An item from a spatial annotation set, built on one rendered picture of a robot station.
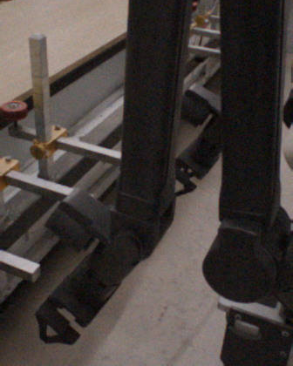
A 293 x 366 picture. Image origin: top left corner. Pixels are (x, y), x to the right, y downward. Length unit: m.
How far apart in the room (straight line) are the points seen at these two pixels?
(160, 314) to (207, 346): 0.23
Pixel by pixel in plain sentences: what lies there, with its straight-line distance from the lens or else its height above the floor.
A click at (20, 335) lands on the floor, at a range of 2.11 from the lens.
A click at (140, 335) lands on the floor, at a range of 2.08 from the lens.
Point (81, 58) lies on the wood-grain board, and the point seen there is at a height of 0.90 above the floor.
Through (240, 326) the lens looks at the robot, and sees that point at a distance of 0.79.
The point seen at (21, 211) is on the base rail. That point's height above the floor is 0.70.
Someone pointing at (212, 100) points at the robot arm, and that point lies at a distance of 0.99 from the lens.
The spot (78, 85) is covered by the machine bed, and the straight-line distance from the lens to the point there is 2.12.
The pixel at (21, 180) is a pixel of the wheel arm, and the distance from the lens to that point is 1.38.
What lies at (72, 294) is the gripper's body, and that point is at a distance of 0.72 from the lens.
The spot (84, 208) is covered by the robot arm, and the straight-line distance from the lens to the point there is 0.64.
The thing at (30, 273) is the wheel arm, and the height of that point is 0.82.
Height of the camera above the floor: 1.61
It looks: 33 degrees down
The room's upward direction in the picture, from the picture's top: 3 degrees clockwise
